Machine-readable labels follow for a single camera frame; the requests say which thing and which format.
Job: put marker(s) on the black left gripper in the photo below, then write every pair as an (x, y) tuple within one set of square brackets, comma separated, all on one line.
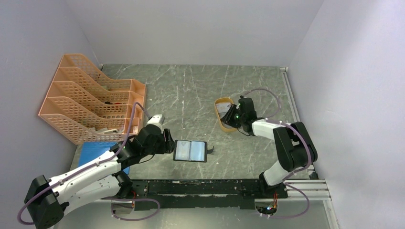
[(167, 145)]

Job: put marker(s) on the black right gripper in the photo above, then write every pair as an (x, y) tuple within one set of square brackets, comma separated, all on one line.
[(228, 117)]

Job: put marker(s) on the orange oval tray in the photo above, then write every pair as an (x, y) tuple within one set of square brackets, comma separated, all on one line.
[(223, 126)]

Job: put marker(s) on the black leather card holder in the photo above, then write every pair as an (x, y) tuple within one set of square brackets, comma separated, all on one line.
[(198, 151)]

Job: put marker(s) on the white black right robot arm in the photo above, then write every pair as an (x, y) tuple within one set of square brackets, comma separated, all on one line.
[(294, 147)]

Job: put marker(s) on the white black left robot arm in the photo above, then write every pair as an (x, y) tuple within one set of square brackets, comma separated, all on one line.
[(48, 199)]

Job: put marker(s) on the white VIP card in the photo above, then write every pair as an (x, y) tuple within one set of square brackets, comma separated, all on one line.
[(182, 150)]

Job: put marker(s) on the orange mesh file organizer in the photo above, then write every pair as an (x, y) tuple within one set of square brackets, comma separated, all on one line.
[(85, 105)]

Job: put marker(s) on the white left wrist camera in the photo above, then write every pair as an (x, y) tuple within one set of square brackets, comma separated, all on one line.
[(157, 120)]

